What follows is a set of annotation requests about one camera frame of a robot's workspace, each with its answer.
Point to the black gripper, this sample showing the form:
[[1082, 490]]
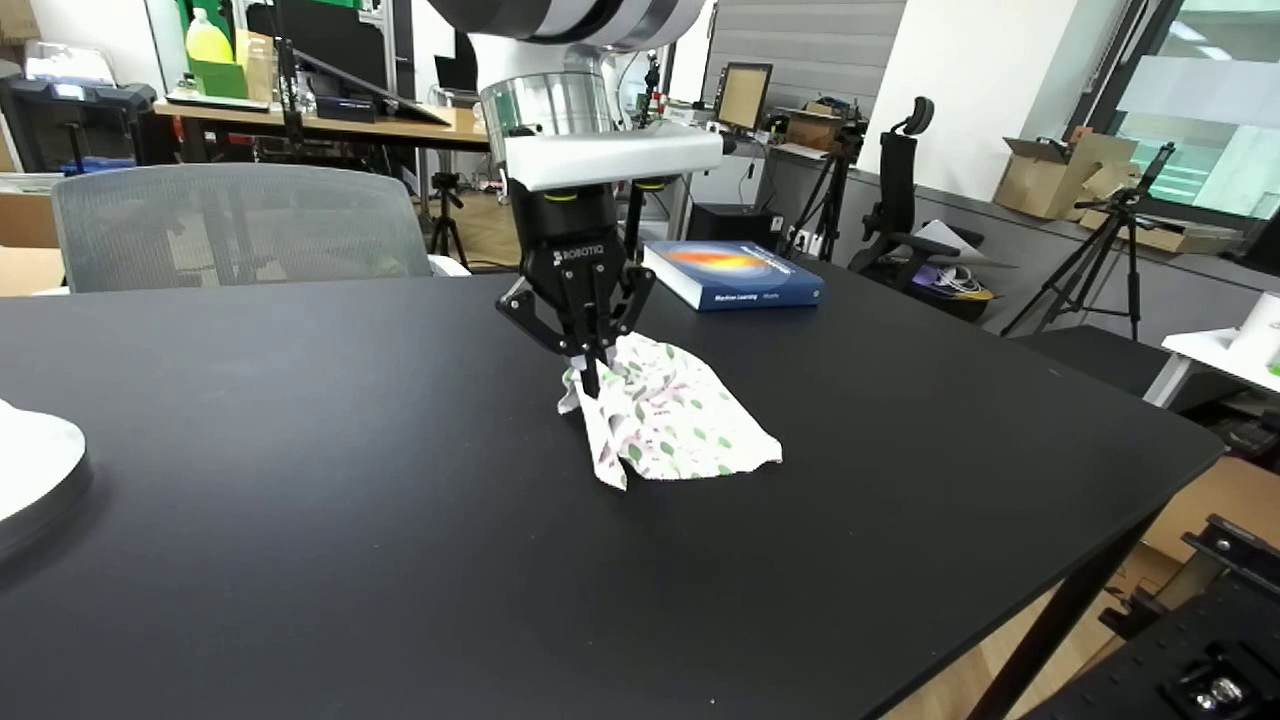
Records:
[[576, 282]]

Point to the white cloth with green dots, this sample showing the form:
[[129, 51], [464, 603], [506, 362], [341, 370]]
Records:
[[683, 426]]

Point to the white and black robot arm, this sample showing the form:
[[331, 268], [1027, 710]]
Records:
[[563, 52]]

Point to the blue hardcover book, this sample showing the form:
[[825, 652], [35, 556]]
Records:
[[725, 273]]

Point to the small black tripod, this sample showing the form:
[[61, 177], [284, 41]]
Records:
[[444, 214]]

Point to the white cabinet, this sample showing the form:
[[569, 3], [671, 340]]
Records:
[[742, 187]]

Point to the black tripod beside cabinet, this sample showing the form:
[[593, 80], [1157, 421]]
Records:
[[825, 187]]

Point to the wooden desk with black legs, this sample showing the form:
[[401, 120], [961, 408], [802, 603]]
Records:
[[401, 130]]

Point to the grey mesh office chair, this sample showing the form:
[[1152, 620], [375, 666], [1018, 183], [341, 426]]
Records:
[[240, 224]]

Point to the black slanted desk monitor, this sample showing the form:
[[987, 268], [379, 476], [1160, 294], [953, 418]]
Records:
[[326, 41]]

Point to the green poster board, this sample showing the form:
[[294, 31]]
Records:
[[215, 52]]

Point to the open cardboard box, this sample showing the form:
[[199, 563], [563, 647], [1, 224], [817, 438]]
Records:
[[1055, 183]]

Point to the clear acrylic plate with bolts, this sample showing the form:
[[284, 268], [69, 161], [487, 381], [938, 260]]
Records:
[[35, 455]]

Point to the black printer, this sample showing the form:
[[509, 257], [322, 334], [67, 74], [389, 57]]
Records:
[[75, 120]]

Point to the white side table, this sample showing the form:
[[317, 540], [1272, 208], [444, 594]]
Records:
[[1204, 354]]

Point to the black metal stand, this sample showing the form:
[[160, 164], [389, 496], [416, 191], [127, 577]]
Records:
[[1185, 652]]

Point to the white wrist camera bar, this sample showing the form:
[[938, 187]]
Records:
[[614, 156]]

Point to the black picture frame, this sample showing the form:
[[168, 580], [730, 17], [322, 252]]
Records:
[[742, 96]]

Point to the large black camera tripod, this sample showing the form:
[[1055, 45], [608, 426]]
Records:
[[1104, 234]]

